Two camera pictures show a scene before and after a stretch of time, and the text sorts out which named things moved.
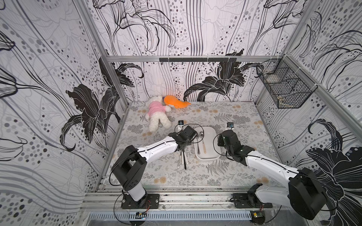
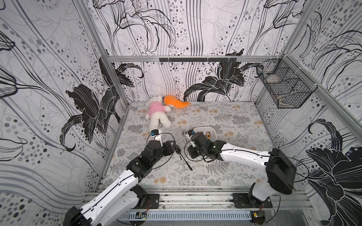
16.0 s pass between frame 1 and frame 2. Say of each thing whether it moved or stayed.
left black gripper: moved
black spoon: moved
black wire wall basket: stayed
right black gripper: moved
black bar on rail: stayed
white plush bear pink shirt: stayed
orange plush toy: stayed
